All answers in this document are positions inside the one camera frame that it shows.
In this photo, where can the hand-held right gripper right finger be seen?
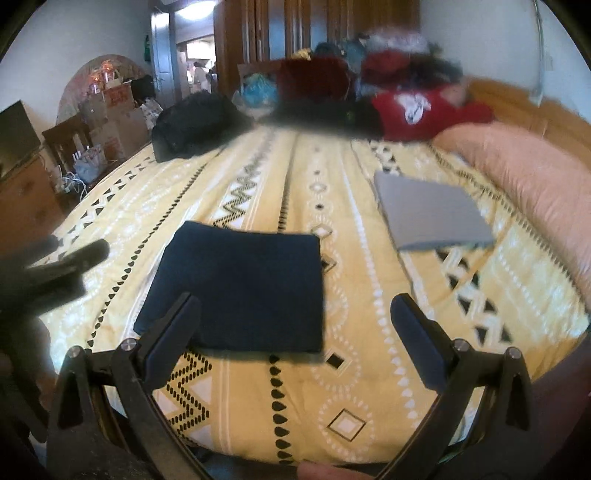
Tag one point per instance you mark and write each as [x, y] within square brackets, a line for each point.
[418, 344]

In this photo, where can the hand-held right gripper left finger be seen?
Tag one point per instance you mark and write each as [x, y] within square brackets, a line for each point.
[171, 341]

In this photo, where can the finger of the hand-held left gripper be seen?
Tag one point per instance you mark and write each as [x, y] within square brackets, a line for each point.
[78, 258]
[32, 247]

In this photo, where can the navy pants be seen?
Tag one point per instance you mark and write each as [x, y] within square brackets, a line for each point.
[240, 286]

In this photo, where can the grey folded pants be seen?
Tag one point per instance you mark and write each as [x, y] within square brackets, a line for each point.
[429, 212]

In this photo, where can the wooden dresser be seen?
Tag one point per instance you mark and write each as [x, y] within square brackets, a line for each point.
[23, 198]

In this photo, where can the yellow patterned blanket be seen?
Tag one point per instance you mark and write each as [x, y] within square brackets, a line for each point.
[369, 323]

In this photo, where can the white gift bag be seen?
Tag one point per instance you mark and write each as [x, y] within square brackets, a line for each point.
[90, 161]

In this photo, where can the wooden chair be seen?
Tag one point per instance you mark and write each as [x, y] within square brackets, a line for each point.
[64, 138]

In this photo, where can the black television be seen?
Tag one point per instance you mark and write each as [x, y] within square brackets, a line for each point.
[16, 134]

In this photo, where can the stack of cardboard boxes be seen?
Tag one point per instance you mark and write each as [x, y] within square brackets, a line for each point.
[117, 124]

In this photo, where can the black bag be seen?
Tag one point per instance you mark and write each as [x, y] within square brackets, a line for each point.
[198, 120]

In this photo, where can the pink pillow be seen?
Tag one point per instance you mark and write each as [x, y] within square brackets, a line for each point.
[531, 184]

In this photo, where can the grey door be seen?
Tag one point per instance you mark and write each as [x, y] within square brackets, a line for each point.
[161, 55]

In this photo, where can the red sweatshirt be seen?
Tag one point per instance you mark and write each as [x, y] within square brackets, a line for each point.
[397, 120]

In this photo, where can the blue plastic bag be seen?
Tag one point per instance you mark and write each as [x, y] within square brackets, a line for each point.
[258, 90]

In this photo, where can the wooden headboard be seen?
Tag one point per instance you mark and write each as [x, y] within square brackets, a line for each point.
[554, 120]

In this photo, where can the ceiling lamp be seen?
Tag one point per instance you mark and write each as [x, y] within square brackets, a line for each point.
[196, 8]

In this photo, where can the pile of clothes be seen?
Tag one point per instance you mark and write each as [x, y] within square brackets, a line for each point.
[392, 60]

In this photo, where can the wooden wardrobe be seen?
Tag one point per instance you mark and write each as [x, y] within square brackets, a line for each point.
[258, 32]

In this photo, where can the white curved pole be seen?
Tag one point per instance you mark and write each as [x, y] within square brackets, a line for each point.
[539, 46]

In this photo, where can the pink arched wall decoration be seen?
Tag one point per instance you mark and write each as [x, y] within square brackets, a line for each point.
[81, 81]

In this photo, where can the green wall hanging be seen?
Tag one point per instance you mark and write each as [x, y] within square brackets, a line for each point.
[147, 48]

